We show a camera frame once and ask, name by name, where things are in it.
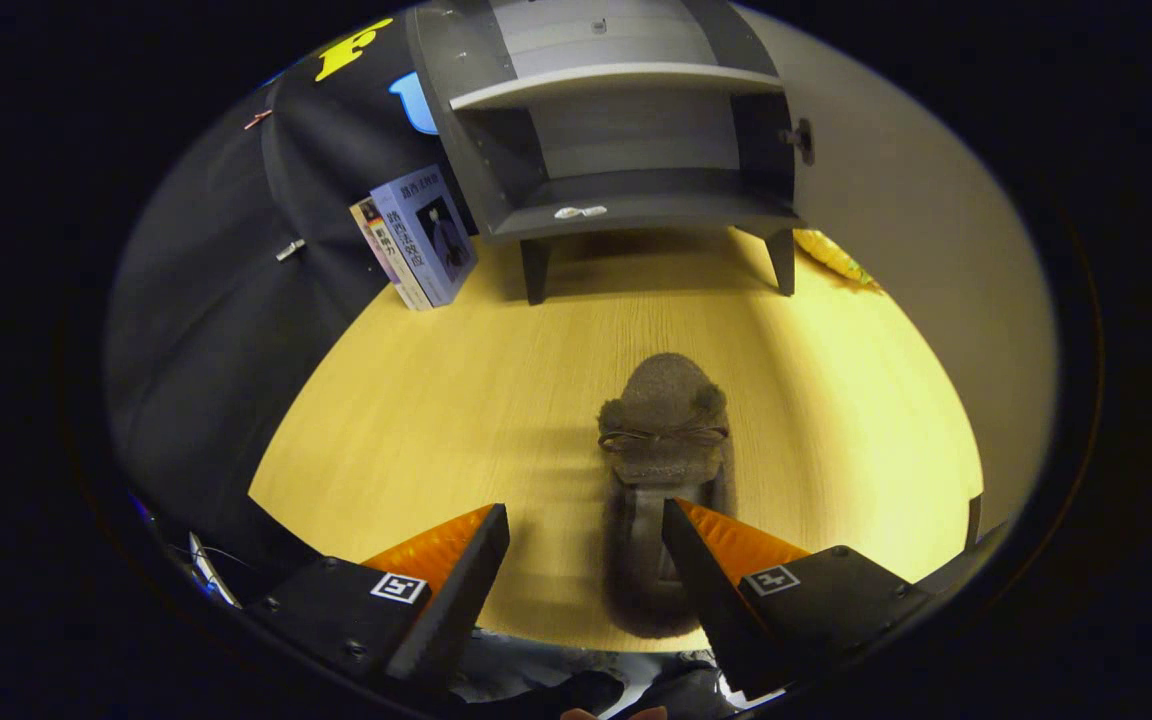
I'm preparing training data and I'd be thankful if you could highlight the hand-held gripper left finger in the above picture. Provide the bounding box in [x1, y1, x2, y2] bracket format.
[249, 503, 513, 686]

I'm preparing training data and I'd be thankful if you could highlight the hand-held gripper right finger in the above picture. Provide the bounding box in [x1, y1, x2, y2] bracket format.
[661, 498, 937, 703]

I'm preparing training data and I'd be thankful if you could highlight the brown fluffy shoe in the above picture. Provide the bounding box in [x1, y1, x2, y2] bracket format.
[596, 352, 737, 639]

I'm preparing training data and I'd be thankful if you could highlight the dark grey shoe cabinet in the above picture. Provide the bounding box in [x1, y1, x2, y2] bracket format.
[406, 0, 807, 306]

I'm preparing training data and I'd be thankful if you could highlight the white cabinet shelf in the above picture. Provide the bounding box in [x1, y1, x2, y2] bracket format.
[449, 62, 787, 111]

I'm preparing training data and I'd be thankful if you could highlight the person's dark clothing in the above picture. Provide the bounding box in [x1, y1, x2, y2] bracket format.
[451, 630, 727, 720]

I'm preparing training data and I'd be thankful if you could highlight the purple book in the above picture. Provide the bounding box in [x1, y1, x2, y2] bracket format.
[371, 165, 479, 307]

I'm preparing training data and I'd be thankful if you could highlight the black backdrop cloth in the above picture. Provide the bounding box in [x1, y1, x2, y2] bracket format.
[104, 15, 482, 601]

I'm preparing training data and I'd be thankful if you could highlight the yellow plush toy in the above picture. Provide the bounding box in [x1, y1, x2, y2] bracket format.
[794, 228, 882, 291]

